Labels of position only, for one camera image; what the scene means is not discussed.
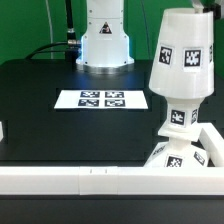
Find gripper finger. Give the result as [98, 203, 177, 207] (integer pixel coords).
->
[191, 0, 214, 13]

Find white lamp base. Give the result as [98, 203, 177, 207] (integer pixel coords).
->
[144, 122, 209, 168]

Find white wall bar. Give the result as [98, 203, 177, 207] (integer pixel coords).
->
[199, 123, 224, 167]
[0, 167, 224, 196]
[0, 121, 4, 142]

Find white conical lamp shade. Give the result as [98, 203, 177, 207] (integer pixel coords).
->
[149, 8, 214, 99]

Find black curved cable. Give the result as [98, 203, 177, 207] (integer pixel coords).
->
[25, 41, 81, 60]

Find white front wall bar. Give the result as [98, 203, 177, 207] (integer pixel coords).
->
[0, 167, 224, 196]

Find white lamp bulb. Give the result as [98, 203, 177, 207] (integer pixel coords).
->
[166, 98, 203, 128]

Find white marker sheet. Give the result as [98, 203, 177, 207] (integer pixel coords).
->
[54, 90, 148, 109]

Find white left wall bar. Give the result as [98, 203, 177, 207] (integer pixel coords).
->
[0, 121, 4, 142]

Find black thick cable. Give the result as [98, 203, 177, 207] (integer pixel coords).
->
[64, 0, 82, 48]

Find white right wall bar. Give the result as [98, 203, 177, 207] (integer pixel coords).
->
[199, 123, 224, 167]

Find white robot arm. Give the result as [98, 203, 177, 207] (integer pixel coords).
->
[76, 0, 214, 74]

